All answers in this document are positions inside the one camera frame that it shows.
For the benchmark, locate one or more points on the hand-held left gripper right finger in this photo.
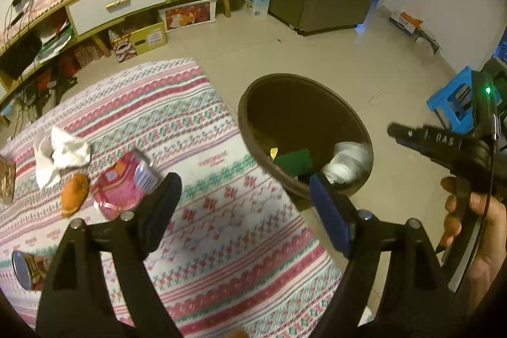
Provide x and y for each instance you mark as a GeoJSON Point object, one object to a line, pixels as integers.
{"type": "Point", "coordinates": [328, 211]}

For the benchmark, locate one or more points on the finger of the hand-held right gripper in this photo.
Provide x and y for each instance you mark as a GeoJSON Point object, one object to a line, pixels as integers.
{"type": "Point", "coordinates": [431, 136]}
{"type": "Point", "coordinates": [429, 156]}

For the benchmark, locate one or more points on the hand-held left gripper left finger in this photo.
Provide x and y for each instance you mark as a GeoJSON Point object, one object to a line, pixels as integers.
{"type": "Point", "coordinates": [160, 211]}

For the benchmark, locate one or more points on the white tissue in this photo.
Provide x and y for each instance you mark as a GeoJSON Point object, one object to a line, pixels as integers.
{"type": "Point", "coordinates": [59, 152]}
{"type": "Point", "coordinates": [346, 161]}

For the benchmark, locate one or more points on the small yellow scrap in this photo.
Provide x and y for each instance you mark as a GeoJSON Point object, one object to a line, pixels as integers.
{"type": "Point", "coordinates": [273, 152]}

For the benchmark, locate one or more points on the brown round waste bin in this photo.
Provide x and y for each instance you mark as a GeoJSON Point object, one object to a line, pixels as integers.
{"type": "Point", "coordinates": [293, 112]}

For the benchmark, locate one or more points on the person's right hand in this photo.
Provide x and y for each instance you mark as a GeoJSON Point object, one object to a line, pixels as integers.
{"type": "Point", "coordinates": [491, 235]}

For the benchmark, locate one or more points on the blue plastic stool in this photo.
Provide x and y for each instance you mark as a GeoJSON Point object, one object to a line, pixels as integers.
{"type": "Point", "coordinates": [447, 96]}

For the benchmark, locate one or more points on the red snack packet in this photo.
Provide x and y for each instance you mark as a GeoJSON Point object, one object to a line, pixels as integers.
{"type": "Point", "coordinates": [117, 187]}

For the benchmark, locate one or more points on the striped patterned tablecloth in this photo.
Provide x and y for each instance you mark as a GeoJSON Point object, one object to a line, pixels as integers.
{"type": "Point", "coordinates": [222, 227]}

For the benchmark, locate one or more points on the orange peel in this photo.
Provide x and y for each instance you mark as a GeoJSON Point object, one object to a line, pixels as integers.
{"type": "Point", "coordinates": [75, 193]}

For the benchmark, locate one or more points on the printed drink can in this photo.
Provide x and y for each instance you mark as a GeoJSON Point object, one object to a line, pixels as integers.
{"type": "Point", "coordinates": [33, 270]}

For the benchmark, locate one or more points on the glass jar with golden contents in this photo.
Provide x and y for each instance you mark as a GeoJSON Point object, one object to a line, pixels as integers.
{"type": "Point", "coordinates": [6, 179]}

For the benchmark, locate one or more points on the yellow cardboard box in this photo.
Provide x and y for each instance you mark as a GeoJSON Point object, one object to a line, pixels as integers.
{"type": "Point", "coordinates": [148, 39]}

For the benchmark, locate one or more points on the white framed red picture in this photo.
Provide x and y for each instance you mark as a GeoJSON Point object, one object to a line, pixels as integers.
{"type": "Point", "coordinates": [188, 15]}

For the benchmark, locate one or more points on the black device on shelf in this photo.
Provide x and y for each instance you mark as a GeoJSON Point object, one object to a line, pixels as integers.
{"type": "Point", "coordinates": [18, 55]}

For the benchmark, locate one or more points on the white and wood TV cabinet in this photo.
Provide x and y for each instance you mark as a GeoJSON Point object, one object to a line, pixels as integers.
{"type": "Point", "coordinates": [119, 3]}

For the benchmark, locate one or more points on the blue and white small box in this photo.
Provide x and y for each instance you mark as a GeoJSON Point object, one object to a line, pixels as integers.
{"type": "Point", "coordinates": [257, 4]}

